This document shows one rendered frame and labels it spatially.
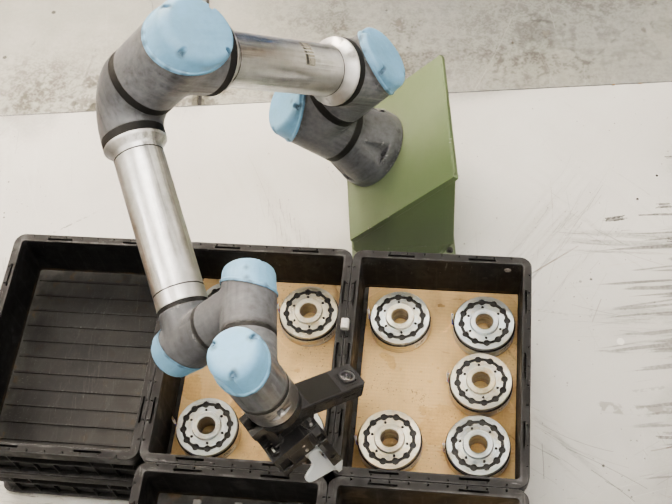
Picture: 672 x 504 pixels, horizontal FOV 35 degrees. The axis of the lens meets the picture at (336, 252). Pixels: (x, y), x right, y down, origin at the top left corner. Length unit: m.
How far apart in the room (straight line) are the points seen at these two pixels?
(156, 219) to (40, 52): 2.07
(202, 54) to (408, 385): 0.66
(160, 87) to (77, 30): 2.04
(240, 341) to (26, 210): 1.04
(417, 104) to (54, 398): 0.83
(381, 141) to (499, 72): 1.34
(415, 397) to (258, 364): 0.54
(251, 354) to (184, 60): 0.43
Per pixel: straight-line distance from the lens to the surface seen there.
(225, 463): 1.68
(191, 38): 1.52
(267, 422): 1.42
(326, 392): 1.48
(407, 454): 1.73
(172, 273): 1.50
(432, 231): 2.00
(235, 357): 1.32
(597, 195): 2.18
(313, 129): 1.89
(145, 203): 1.54
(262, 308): 1.38
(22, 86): 3.48
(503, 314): 1.84
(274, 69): 1.66
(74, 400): 1.90
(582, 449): 1.92
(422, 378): 1.81
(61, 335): 1.96
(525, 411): 1.69
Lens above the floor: 2.48
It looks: 59 degrees down
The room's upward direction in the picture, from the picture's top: 9 degrees counter-clockwise
